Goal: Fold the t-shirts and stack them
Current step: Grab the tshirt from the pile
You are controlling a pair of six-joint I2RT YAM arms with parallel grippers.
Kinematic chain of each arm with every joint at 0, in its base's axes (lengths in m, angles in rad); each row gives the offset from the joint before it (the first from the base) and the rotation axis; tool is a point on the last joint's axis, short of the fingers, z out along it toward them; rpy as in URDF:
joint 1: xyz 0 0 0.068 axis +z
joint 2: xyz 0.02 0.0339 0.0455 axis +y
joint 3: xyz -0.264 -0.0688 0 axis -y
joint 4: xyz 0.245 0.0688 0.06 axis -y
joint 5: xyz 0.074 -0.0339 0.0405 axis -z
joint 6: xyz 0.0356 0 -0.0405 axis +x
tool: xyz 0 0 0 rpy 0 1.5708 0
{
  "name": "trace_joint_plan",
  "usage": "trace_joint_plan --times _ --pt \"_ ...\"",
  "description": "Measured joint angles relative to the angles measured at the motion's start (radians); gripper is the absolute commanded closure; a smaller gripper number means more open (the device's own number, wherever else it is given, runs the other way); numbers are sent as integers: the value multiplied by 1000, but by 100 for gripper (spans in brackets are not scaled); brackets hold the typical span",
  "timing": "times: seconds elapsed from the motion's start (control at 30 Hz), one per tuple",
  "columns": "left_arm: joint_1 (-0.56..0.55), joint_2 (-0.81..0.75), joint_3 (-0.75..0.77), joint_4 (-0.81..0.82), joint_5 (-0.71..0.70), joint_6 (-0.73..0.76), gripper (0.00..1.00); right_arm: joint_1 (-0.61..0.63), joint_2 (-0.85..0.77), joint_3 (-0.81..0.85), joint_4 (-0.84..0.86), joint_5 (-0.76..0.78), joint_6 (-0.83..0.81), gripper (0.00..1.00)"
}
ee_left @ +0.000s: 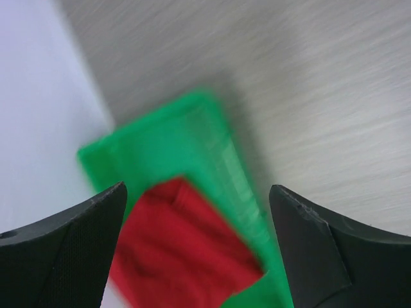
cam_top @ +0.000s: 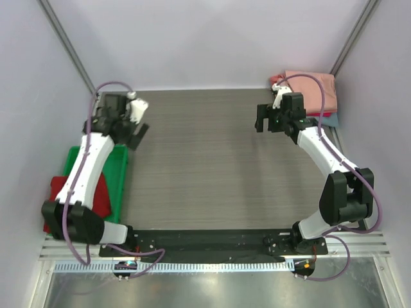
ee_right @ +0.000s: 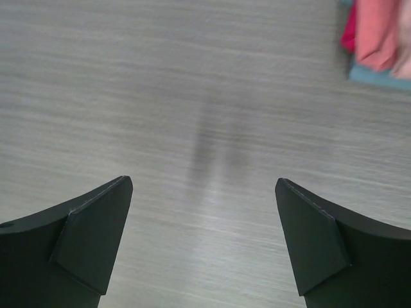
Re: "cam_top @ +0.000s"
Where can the green plastic tray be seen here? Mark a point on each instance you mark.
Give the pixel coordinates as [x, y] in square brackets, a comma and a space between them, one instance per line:
[114, 171]

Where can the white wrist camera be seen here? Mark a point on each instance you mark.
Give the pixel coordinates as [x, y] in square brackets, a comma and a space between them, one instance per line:
[136, 107]
[279, 91]

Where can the red t shirt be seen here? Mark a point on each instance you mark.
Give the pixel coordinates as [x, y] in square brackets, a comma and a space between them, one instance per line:
[101, 202]

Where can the magenta folded t shirt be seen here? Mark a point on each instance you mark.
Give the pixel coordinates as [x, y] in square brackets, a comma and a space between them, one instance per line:
[318, 114]

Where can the aluminium front rail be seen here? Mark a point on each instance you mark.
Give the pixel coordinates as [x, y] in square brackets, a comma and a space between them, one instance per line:
[360, 245]

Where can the aluminium frame post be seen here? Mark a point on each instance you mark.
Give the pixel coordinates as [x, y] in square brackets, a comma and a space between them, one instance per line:
[66, 43]
[359, 26]

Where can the salmon folded t shirt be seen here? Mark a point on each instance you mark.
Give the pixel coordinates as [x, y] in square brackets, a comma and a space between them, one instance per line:
[278, 79]

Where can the slotted cable duct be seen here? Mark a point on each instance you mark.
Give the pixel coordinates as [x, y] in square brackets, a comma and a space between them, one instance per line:
[136, 267]

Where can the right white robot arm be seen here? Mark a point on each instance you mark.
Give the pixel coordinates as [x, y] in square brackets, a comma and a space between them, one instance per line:
[346, 197]

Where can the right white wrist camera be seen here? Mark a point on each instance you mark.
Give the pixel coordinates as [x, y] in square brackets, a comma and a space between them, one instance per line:
[279, 91]

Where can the pink folded t shirt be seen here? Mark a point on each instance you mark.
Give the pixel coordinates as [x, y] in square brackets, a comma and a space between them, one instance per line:
[311, 91]

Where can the left aluminium frame post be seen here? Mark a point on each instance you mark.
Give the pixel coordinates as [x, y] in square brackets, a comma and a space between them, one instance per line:
[66, 43]

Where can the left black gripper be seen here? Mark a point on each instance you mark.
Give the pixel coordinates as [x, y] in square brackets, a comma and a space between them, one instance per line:
[133, 140]

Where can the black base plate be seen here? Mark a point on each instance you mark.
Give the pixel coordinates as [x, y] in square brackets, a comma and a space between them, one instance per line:
[192, 245]

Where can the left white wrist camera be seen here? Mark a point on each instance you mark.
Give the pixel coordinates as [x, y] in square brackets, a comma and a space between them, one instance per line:
[136, 107]

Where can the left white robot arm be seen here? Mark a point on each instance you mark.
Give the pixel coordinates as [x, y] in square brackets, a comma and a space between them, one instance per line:
[70, 214]

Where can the right aluminium frame post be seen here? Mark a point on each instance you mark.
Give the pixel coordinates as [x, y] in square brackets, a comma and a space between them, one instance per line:
[359, 26]

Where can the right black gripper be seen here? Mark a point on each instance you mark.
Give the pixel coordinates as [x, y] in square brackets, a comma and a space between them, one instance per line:
[270, 117]

